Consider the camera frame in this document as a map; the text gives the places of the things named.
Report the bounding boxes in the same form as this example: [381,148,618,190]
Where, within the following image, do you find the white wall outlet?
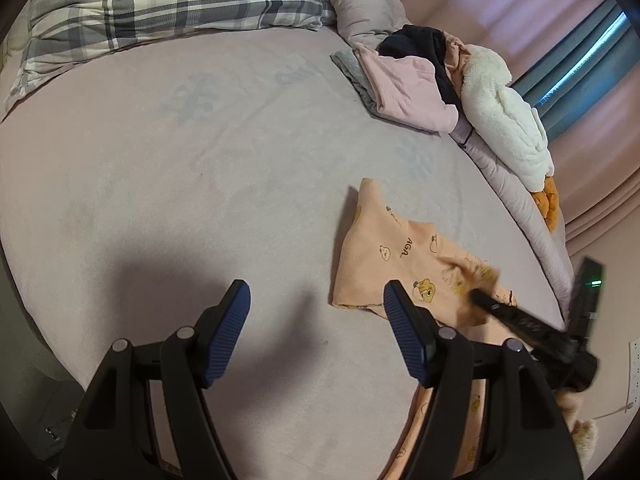
[627,339,640,407]

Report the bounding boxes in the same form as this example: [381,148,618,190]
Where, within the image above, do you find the plaid pillow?
[2,0,351,112]

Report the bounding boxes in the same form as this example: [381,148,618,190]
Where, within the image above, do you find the pink folded garment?
[357,45,460,134]

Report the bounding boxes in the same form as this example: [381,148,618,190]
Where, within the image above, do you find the orange printed shirt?
[330,177,571,480]

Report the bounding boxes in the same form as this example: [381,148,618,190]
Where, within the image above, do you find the white cable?
[592,400,637,422]

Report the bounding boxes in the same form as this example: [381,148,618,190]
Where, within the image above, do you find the dark garment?
[376,25,464,112]

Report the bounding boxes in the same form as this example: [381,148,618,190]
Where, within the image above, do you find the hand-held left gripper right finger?
[382,280,586,480]

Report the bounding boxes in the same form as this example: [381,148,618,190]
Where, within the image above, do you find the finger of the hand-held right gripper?
[471,287,572,357]

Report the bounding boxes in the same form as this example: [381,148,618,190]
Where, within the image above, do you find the grey folded garment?
[330,48,382,117]

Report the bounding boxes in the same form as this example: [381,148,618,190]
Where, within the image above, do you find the white goose plush toy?
[459,45,562,234]

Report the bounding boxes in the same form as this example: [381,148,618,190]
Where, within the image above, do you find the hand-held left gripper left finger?
[57,280,251,480]

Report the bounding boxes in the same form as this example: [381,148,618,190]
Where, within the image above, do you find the person's right forearm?
[555,387,599,467]

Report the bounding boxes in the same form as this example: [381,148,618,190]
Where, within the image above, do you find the peach garment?
[442,32,484,92]

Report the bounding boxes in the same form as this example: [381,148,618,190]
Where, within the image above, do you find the blue curtain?
[511,0,640,144]

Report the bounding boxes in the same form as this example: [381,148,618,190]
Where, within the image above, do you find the grey duvet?
[320,0,574,321]

